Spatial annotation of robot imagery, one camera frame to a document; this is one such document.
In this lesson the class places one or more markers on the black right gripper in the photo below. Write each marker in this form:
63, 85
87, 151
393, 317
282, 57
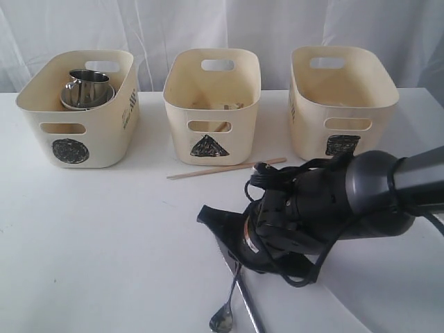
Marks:
279, 233

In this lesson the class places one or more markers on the stainless steel knife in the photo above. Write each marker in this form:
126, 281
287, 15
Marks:
253, 313

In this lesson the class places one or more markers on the long stainless steel spoon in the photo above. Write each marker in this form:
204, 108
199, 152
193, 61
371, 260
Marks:
223, 320

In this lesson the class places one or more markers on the stainless steel fork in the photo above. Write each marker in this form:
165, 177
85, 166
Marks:
227, 106

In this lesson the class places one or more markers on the white ceramic bowl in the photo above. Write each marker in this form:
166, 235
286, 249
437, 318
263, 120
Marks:
107, 97

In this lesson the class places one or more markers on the stainless steel mug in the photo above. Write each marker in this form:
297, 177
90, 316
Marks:
81, 95
89, 77

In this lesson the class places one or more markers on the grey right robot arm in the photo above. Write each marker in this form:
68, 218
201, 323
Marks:
375, 194

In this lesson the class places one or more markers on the cream bin with triangle mark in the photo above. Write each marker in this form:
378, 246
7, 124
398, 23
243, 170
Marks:
199, 78

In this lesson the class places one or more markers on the white rectangular plate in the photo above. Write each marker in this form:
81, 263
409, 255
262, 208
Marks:
391, 284

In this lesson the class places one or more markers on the cream bin with square mark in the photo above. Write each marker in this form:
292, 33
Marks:
341, 98

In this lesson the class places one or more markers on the cream bin with circle mark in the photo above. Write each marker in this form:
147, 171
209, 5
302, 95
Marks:
94, 138

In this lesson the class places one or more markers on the white curtain backdrop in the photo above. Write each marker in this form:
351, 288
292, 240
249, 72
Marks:
407, 36

